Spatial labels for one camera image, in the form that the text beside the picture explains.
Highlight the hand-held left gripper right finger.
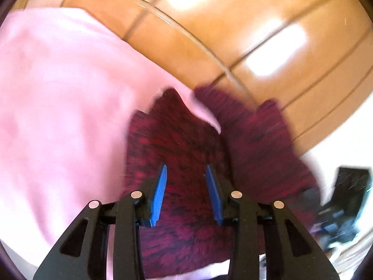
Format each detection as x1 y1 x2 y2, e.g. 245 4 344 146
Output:
206 164 340 280

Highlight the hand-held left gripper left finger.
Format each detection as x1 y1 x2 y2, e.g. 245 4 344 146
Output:
33 164 168 280

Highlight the red patterned knit sweater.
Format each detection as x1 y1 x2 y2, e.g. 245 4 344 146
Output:
125 86 321 279

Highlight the pink blanket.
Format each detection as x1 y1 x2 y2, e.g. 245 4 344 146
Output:
0 7 263 280

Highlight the wooden wardrobe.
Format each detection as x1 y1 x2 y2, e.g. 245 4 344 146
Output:
12 0 373 152

